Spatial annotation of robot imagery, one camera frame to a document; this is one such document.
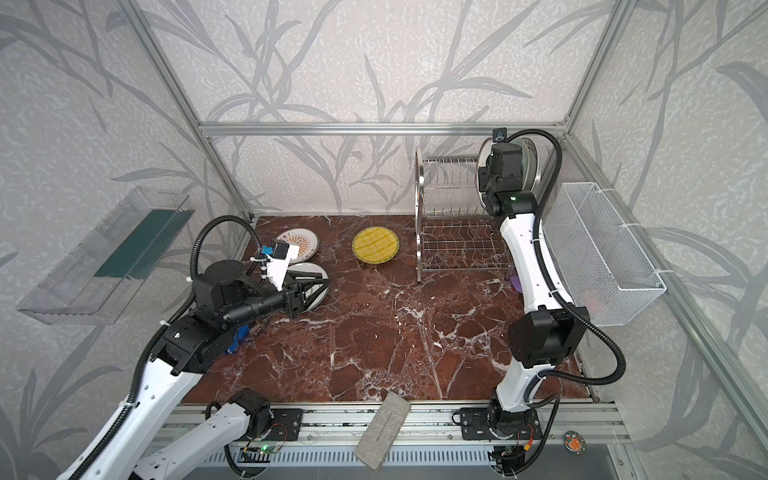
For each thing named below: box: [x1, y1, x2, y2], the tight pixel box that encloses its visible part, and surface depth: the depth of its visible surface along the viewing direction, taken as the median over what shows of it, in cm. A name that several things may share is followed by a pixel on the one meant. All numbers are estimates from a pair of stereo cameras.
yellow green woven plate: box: [352, 226, 400, 265], surface depth 113 cm
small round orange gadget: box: [564, 430, 587, 456], surface depth 72 cm
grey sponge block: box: [354, 392, 411, 472], surface depth 72 cm
